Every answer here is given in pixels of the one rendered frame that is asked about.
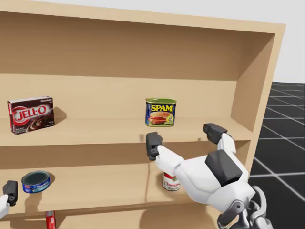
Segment brown and red carton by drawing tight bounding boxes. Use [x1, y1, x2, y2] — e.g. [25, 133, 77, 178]
[7, 95, 55, 135]

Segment blue flat can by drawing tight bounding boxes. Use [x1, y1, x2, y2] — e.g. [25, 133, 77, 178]
[21, 170, 51, 194]

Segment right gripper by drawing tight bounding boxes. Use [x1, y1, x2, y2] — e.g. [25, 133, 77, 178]
[145, 123, 254, 213]

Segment green and blue rectangular can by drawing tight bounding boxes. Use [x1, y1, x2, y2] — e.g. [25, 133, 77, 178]
[145, 97, 177, 127]

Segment red and white can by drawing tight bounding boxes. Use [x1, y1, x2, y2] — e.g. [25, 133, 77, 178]
[163, 170, 182, 192]

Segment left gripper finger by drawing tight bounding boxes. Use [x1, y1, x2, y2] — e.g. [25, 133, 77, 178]
[0, 180, 19, 218]

